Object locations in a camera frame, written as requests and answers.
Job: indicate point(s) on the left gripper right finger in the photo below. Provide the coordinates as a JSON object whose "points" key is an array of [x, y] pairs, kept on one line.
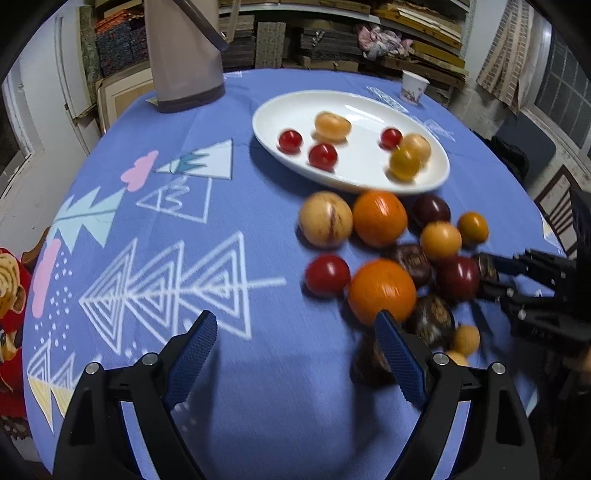
{"points": [[496, 441]]}

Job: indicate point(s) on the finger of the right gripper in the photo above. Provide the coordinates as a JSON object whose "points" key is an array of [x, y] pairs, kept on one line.
{"points": [[513, 301], [549, 270]]}

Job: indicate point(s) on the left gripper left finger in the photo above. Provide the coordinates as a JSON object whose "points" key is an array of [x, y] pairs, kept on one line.
{"points": [[93, 441]]}

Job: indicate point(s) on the small beige fruit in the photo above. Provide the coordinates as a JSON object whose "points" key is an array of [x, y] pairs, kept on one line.
{"points": [[466, 340]]}

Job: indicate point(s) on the dark red plum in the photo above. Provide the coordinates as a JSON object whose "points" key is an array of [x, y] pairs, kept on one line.
{"points": [[459, 277]]}

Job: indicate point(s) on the small orange tomato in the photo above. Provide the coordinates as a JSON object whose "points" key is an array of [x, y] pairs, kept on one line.
{"points": [[473, 228]]}

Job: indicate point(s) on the dark brown mangosteen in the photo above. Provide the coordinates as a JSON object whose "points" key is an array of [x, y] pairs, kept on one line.
{"points": [[414, 260], [432, 321]]}

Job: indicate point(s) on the orange yellow round fruit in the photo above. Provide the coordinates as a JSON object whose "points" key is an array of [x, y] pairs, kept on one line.
{"points": [[440, 240]]}

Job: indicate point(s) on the dark purple plum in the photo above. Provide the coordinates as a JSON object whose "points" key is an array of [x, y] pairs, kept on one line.
{"points": [[428, 208]]}

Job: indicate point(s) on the orange mandarin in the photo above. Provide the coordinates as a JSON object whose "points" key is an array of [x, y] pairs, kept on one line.
{"points": [[379, 218], [378, 285]]}

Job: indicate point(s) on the yellow tomato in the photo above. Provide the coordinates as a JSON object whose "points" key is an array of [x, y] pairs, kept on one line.
{"points": [[404, 165]]}

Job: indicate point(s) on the pale beige fruit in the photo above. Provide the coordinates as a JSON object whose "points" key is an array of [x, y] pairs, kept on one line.
{"points": [[417, 144]]}

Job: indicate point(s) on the large red tomato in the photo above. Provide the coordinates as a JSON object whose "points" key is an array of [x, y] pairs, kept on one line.
{"points": [[327, 276]]}

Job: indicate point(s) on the beige striped melon fruit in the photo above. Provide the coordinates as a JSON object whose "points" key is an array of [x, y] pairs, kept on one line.
{"points": [[325, 220]]}

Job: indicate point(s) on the small red cherry tomato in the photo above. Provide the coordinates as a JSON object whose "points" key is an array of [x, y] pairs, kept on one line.
{"points": [[290, 141]]}

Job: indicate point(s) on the wooden chair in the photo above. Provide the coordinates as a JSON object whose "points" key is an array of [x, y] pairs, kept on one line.
{"points": [[554, 203]]}

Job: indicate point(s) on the red patterned cushion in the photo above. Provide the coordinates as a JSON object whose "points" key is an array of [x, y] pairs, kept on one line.
{"points": [[15, 284]]}

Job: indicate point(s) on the checked curtain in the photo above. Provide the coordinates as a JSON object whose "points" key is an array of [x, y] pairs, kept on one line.
{"points": [[513, 69]]}

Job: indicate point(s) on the white oval plate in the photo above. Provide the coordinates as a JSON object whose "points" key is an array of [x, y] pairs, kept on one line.
{"points": [[362, 163]]}

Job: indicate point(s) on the white paper cup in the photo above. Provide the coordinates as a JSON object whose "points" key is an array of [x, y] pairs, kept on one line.
{"points": [[413, 87]]}

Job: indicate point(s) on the blue patterned tablecloth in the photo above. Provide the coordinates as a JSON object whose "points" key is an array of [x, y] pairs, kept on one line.
{"points": [[174, 214]]}

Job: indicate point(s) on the pink crumpled cloth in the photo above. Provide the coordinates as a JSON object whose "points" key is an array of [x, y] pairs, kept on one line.
{"points": [[376, 42]]}

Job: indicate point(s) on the shelf with stacked boards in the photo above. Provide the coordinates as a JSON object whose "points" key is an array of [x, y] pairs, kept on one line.
{"points": [[291, 34]]}

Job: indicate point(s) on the beige thermos jug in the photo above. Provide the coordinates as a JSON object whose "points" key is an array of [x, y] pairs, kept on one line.
{"points": [[184, 48]]}

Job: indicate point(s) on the window with metal frame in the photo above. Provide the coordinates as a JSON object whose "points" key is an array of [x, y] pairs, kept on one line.
{"points": [[557, 90]]}

